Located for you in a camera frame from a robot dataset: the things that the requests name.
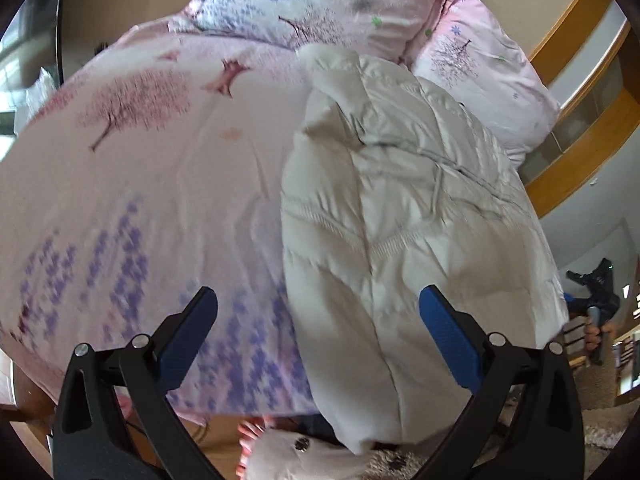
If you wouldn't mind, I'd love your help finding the white puffer jacket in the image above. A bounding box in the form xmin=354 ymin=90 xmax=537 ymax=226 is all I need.
xmin=280 ymin=42 xmax=571 ymax=456

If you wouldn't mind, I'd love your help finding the pink tree print pillow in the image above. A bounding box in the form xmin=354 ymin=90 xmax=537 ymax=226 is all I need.
xmin=410 ymin=0 xmax=562 ymax=168

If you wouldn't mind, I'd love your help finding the person's right hand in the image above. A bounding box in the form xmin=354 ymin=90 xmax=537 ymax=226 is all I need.
xmin=583 ymin=321 xmax=615 ymax=355

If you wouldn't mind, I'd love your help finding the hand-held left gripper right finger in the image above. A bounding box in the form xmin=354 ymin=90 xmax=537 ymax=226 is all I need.
xmin=417 ymin=285 xmax=586 ymax=480

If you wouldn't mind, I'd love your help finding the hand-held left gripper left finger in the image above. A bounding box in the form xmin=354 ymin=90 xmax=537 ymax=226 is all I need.
xmin=51 ymin=286 xmax=226 ymax=480

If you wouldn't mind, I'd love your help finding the white plush slipper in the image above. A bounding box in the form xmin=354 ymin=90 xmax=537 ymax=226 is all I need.
xmin=236 ymin=414 xmax=373 ymax=480

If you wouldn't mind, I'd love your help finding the shaggy beige rug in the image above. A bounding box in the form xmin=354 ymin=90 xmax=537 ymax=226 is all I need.
xmin=370 ymin=395 xmax=625 ymax=480

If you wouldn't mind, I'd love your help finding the wooden framed glass door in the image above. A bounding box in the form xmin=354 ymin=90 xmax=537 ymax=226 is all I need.
xmin=520 ymin=0 xmax=640 ymax=221

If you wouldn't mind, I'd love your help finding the pink floral bed sheet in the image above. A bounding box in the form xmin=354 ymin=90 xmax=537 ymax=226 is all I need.
xmin=0 ymin=22 xmax=571 ymax=417

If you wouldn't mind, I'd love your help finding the white lavender print pillow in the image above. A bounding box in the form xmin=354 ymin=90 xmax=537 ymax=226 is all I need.
xmin=192 ymin=0 xmax=473 ymax=66

